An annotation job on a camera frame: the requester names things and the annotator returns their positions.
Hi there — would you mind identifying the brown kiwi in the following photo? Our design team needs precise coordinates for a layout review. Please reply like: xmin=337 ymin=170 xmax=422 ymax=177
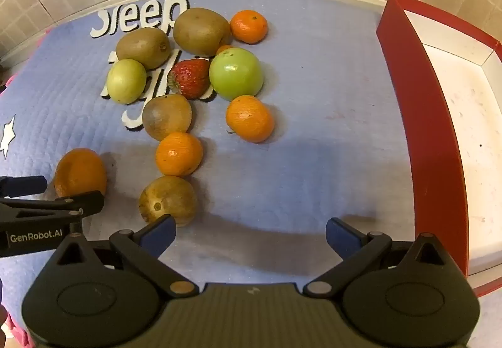
xmin=173 ymin=8 xmax=231 ymax=57
xmin=142 ymin=94 xmax=193 ymax=142
xmin=115 ymin=27 xmax=172 ymax=70
xmin=138 ymin=175 xmax=199 ymax=227

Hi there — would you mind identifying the small yellow-green fruit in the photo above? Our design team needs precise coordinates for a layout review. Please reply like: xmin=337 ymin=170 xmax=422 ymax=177
xmin=107 ymin=59 xmax=147 ymax=104

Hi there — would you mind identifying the green apple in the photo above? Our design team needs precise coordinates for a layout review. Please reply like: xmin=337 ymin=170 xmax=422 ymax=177
xmin=209 ymin=47 xmax=264 ymax=101

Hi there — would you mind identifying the blue quilted mat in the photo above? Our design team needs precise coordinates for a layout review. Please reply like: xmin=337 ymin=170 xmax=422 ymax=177
xmin=0 ymin=0 xmax=422 ymax=348

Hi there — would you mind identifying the red strawberry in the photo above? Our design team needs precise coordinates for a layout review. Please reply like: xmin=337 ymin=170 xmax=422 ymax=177
xmin=167 ymin=58 xmax=212 ymax=99

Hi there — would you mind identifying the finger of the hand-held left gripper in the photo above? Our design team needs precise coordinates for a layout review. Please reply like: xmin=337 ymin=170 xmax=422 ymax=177
xmin=0 ymin=190 xmax=106 ymax=229
xmin=0 ymin=174 xmax=48 ymax=198

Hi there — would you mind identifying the red box with white inside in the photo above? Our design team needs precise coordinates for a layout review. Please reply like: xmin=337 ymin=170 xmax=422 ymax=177
xmin=376 ymin=0 xmax=502 ymax=297

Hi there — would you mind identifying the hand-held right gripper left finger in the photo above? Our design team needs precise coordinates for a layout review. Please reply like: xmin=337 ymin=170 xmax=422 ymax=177
xmin=43 ymin=215 xmax=199 ymax=298

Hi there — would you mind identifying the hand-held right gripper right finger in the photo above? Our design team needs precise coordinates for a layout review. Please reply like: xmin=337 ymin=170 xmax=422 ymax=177
xmin=304 ymin=218 xmax=459 ymax=297

